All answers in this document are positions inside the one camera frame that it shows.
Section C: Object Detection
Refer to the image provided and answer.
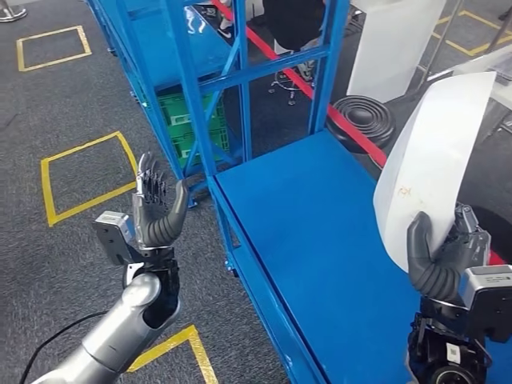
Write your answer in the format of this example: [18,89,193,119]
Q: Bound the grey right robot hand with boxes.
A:
[406,202,492,303]

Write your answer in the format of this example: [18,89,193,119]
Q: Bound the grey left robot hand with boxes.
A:
[131,152,190,250]

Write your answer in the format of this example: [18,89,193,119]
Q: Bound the white curved plastic part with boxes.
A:
[372,71,498,274]

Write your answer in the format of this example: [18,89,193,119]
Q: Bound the blue metal shelf rack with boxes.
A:
[86,0,245,184]
[165,0,512,384]

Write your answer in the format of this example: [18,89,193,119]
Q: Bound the green folding plastic crate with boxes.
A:
[158,92,230,168]

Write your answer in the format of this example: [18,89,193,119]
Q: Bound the yellow floor tape square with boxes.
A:
[127,324,218,384]
[41,130,139,228]
[431,9,512,57]

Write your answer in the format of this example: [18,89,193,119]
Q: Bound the red barrier tape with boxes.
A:
[211,0,507,266]

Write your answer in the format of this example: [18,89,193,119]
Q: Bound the black swivel stool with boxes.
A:
[269,63,317,106]

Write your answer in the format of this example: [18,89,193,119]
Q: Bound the white table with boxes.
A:
[452,42,512,112]

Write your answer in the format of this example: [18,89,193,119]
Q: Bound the white cabinet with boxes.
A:
[347,0,447,104]

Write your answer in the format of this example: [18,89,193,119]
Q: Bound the person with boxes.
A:
[217,0,327,83]

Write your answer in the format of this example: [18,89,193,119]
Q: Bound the silver stand base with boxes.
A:
[0,0,28,23]

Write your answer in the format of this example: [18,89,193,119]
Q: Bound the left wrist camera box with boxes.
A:
[92,210,137,266]

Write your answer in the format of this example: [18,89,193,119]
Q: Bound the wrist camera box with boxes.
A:
[92,210,137,266]
[458,265,512,343]

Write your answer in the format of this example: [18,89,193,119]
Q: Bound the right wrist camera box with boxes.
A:
[458,265,512,343]

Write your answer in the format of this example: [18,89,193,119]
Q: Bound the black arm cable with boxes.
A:
[19,310,109,384]

